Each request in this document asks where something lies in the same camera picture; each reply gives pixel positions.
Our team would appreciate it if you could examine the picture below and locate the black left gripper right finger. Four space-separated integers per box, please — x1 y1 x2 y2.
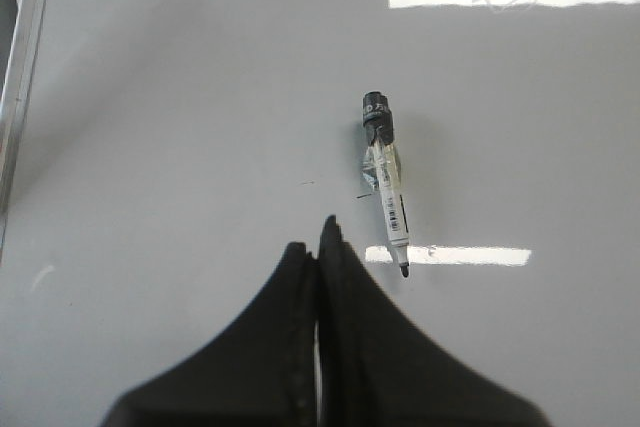
318 216 549 426

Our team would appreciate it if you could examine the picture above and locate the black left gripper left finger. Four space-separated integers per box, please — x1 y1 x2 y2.
102 242 318 426

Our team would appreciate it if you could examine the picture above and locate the white whiteboard with aluminium frame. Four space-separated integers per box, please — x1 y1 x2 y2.
1 0 639 426

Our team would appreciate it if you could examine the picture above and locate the white whiteboard marker black cap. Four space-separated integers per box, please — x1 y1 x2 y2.
362 91 410 278

